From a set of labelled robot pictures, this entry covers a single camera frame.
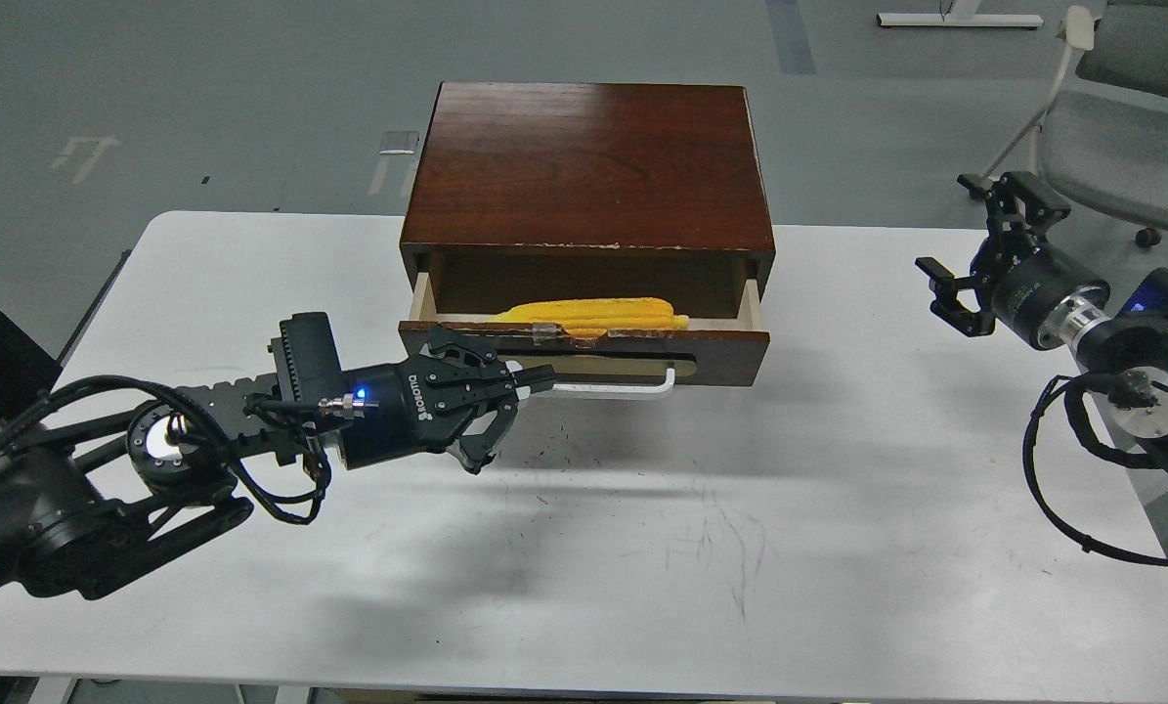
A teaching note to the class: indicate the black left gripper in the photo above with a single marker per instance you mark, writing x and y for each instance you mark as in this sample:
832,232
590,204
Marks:
418,404

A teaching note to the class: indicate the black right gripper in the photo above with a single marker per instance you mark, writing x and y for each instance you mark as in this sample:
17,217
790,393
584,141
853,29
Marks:
1034,295

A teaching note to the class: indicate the yellow corn cob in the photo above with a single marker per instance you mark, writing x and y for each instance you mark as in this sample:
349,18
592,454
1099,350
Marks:
594,317

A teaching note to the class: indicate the wooden drawer with white handle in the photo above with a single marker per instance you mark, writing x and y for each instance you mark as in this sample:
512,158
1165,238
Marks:
628,363

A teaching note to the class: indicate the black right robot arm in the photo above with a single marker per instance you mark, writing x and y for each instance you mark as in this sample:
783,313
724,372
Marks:
1124,358

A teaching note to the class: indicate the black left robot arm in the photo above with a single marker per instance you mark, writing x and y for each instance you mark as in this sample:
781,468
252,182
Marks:
111,477

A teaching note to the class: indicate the grey office chair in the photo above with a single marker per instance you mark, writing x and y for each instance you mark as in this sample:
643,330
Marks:
1100,138

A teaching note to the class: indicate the dark wooden cabinet box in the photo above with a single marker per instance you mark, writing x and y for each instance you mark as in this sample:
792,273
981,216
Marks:
590,166

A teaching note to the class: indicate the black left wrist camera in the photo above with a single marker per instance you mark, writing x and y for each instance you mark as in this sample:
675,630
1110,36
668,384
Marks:
306,358

